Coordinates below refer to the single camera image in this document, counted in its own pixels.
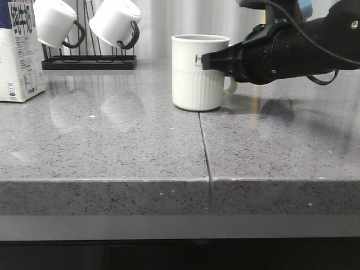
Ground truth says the blue hanging mug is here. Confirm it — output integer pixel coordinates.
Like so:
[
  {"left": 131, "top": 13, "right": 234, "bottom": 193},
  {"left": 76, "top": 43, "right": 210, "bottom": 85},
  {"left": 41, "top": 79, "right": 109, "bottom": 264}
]
[{"left": 298, "top": 0, "right": 313, "bottom": 21}]

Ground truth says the wooden mug tree stand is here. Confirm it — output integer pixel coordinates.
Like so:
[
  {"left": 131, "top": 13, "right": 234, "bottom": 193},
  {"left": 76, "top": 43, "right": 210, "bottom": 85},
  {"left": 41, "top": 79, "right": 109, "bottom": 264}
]
[{"left": 261, "top": 11, "right": 266, "bottom": 25}]

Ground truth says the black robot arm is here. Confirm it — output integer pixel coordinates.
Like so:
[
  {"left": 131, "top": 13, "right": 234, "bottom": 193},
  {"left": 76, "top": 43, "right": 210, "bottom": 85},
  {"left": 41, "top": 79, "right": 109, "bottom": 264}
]
[{"left": 195, "top": 1, "right": 359, "bottom": 86}]

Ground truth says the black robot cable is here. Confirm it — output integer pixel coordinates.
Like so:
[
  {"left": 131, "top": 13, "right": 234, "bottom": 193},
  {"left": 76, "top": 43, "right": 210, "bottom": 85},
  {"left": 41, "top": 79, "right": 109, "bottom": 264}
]
[{"left": 260, "top": 0, "right": 360, "bottom": 87}]

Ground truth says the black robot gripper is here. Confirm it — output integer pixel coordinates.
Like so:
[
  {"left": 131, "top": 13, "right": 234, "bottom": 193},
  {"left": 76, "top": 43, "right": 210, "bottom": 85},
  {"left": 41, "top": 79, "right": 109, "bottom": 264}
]
[{"left": 196, "top": 23, "right": 309, "bottom": 84}]

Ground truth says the white blue milk carton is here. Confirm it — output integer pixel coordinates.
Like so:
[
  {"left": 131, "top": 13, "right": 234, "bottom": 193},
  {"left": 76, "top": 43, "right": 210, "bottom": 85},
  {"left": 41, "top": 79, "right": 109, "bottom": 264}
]
[{"left": 1, "top": 1, "right": 46, "bottom": 103}]

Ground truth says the right white hanging mug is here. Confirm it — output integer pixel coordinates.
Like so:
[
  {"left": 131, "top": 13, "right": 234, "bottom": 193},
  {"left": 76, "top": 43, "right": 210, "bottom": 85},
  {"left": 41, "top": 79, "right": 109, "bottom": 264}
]
[{"left": 89, "top": 0, "right": 141, "bottom": 50}]

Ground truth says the black wire mug rack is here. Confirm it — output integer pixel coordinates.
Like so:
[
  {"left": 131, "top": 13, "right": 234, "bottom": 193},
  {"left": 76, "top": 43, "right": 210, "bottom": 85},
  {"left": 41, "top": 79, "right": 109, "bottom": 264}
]
[{"left": 42, "top": 1, "right": 137, "bottom": 70}]

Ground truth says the cream HOME mug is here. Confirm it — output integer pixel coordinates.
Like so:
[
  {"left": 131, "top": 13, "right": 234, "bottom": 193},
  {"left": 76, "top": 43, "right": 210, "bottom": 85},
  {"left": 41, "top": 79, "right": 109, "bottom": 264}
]
[{"left": 172, "top": 34, "right": 237, "bottom": 111}]

